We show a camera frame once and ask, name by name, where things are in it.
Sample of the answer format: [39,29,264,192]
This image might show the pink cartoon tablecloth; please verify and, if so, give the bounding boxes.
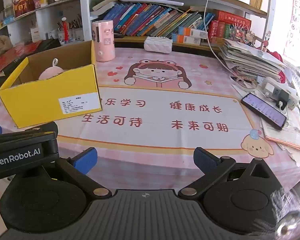
[0,48,300,189]

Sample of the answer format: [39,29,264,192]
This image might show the fortune god gift box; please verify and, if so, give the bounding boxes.
[12,0,38,18]

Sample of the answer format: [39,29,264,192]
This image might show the row of lower shelf books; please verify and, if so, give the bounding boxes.
[102,2,215,38]

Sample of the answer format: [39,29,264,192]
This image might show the stack of papers magazines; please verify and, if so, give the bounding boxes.
[219,39,286,83]

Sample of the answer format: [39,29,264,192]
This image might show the white quilted pouch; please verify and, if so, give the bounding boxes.
[143,36,173,54]

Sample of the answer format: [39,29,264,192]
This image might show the white orange box lower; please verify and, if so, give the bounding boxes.
[172,34,201,45]

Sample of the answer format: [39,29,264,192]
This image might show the red paper decorations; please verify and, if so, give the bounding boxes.
[0,41,42,77]

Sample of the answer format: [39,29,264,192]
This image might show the white orange box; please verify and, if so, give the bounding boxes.
[178,27,207,40]
[172,34,201,45]

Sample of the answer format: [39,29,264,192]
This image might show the pink cone plush toy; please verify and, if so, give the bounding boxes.
[38,58,64,80]

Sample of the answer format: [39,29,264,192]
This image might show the white wooden bookshelf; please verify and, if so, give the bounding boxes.
[0,0,278,53]

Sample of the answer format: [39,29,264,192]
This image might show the pink cylindrical humidifier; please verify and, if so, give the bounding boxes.
[91,20,115,62]

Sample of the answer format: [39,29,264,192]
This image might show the black smartphone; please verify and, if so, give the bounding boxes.
[241,93,287,130]

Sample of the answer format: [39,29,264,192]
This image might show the white orange box upper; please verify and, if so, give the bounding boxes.
[178,27,207,40]

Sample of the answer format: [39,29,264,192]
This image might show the black electronic keyboard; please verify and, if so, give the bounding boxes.
[0,38,62,81]

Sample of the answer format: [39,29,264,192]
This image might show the white power strip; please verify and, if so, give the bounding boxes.
[258,77,299,110]

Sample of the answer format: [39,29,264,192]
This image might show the yellow cardboard box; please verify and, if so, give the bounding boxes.
[0,41,102,128]

